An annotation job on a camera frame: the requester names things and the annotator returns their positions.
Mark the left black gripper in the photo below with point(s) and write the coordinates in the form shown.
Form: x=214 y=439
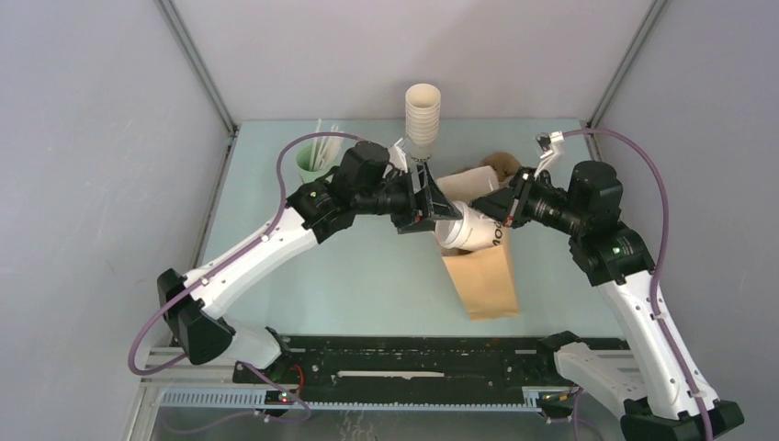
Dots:
x=421 y=209

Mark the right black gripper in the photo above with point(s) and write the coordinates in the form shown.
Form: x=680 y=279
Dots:
x=498 y=202

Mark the single white paper cup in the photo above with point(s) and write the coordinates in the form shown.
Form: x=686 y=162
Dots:
x=474 y=231

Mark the brown pulp cup carrier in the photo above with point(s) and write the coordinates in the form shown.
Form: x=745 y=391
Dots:
x=505 y=165

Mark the brown paper bag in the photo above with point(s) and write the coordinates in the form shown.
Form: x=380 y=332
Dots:
x=483 y=280

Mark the stack of paper cups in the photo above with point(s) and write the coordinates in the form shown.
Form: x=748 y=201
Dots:
x=422 y=116

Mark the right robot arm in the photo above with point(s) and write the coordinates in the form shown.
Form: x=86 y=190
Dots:
x=645 y=316

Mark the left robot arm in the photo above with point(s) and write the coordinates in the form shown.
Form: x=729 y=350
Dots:
x=369 y=180

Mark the wrapped white straws bundle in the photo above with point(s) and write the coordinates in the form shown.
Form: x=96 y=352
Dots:
x=323 y=151

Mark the green straw holder cup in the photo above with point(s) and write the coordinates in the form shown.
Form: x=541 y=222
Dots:
x=302 y=163

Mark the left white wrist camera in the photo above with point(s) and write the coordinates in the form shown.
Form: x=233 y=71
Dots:
x=398 y=156

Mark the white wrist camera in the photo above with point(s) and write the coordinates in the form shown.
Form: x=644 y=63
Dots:
x=550 y=150
x=398 y=156

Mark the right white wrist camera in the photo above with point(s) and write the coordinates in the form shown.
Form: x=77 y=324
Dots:
x=550 y=150

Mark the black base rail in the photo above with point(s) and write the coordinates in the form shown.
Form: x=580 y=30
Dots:
x=503 y=374

